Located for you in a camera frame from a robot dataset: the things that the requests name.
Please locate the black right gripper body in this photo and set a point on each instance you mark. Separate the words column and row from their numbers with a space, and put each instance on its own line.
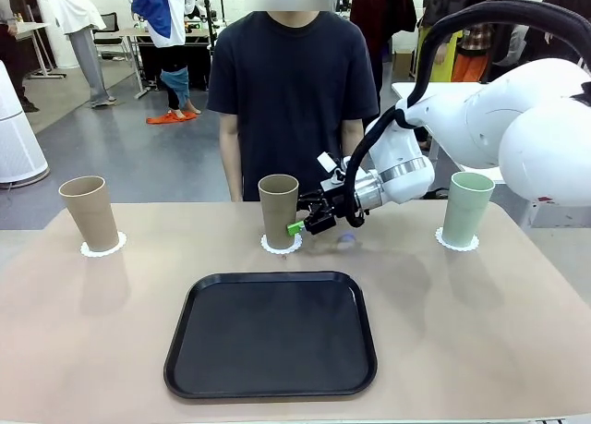
column 342, row 204

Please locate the right gripper black green finger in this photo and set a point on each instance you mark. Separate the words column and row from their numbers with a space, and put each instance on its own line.
column 311, row 201
column 318, row 223

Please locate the dark tan plastic cup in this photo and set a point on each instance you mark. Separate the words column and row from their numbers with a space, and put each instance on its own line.
column 277, row 211

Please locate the white scalloped paper coaster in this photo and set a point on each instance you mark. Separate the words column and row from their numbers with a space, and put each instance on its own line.
column 473, row 246
column 88, row 253
column 268, row 250

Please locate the mint green plastic cup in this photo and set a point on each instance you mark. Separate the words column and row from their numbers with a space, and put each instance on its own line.
column 464, row 221

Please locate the light tan plastic cup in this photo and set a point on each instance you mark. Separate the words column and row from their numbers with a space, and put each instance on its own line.
column 92, row 221

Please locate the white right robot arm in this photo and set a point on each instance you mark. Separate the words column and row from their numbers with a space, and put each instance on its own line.
column 461, row 119

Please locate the person's right forearm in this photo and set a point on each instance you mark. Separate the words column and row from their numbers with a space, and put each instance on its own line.
column 231, row 156

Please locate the person's left forearm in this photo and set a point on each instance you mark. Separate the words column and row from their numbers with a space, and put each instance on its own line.
column 351, row 137

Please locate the person's right hand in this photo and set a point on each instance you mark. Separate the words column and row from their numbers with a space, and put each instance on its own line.
column 236, row 195

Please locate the person in navy t-shirt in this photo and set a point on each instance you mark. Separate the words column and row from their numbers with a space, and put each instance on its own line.
column 291, row 82

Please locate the black plastic serving tray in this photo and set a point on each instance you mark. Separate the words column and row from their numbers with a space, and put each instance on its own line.
column 272, row 336

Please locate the brown cardboard box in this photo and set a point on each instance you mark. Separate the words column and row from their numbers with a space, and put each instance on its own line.
column 402, row 64

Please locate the orange cloth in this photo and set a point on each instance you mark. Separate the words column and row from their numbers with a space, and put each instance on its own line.
column 168, row 118

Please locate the white table leg with socket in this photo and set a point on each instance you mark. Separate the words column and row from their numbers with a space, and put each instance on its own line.
column 531, row 211

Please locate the mannequin with orange trousers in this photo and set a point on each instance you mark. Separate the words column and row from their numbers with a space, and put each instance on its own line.
column 471, row 66

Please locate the black tripod stand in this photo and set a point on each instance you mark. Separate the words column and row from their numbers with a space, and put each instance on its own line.
column 211, row 22

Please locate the wooden desk with white legs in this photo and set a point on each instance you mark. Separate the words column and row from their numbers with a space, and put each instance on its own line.
column 194, row 32

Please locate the seated person in background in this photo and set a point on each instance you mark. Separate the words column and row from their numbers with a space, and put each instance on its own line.
column 512, row 45

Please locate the mannequin with blue white jacket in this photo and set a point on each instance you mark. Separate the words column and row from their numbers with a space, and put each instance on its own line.
column 161, row 17

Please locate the black office chair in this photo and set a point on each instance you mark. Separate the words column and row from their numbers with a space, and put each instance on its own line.
column 111, row 24

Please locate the white perforated air purifier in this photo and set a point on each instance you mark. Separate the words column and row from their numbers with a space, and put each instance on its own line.
column 18, row 142

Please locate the light wooden work table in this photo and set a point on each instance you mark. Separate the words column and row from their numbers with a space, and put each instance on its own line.
column 37, row 27

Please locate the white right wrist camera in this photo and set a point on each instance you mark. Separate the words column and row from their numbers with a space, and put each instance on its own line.
column 328, row 161

